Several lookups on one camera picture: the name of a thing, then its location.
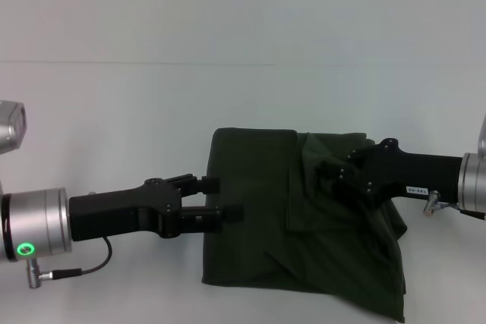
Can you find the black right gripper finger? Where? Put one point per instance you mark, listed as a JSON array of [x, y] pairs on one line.
[[341, 180], [360, 157]]

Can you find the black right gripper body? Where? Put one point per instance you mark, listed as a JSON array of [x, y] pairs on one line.
[[414, 176]]

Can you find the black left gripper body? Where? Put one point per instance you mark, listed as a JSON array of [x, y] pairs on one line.
[[114, 214]]

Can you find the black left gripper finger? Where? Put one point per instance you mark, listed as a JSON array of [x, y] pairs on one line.
[[205, 185], [205, 217]]

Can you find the dark green shirt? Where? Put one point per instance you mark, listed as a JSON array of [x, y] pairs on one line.
[[247, 187]]

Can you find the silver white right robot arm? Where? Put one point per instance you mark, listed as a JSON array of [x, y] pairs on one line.
[[472, 187]]

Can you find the silver elbow connector plug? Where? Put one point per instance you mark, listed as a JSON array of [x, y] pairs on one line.
[[35, 274]]

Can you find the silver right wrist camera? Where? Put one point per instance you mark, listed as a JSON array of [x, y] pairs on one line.
[[483, 130]]

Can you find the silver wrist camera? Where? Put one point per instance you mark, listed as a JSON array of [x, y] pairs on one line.
[[11, 126], [483, 130]]

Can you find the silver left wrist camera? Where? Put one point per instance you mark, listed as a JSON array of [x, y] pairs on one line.
[[11, 126]]

